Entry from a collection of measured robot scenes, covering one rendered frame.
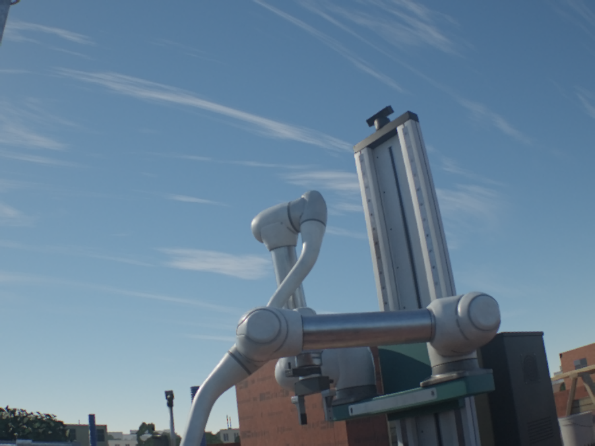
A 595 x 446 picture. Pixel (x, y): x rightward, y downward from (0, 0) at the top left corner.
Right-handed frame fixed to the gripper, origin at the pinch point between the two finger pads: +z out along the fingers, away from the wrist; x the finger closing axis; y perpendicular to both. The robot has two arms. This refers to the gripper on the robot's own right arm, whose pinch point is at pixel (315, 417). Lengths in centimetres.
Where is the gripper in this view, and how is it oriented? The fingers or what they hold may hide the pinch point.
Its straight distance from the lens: 193.8
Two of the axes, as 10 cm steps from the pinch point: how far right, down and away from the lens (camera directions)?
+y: 7.9, 1.7, 6.0
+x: -6.1, 3.7, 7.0
